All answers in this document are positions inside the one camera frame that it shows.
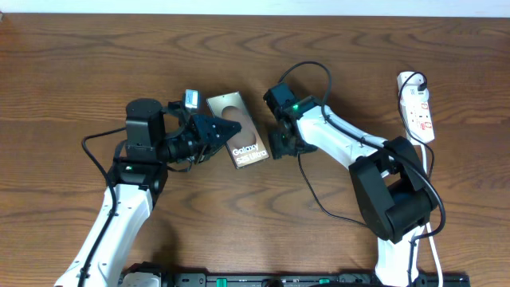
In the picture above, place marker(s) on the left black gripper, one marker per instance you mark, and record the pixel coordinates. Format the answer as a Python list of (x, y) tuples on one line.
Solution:
[(205, 127)]

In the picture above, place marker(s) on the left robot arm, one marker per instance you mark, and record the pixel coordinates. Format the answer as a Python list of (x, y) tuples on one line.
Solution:
[(157, 137)]

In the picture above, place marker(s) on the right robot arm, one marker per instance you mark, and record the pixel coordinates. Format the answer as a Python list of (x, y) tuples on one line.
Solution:
[(394, 195)]

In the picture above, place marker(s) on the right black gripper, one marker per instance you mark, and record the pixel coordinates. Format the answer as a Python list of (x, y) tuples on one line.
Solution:
[(277, 149)]

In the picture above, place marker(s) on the white power strip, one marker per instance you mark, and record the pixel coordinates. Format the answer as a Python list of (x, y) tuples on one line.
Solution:
[(413, 96)]

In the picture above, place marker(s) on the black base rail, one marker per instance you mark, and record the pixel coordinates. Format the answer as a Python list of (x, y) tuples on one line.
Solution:
[(295, 280)]

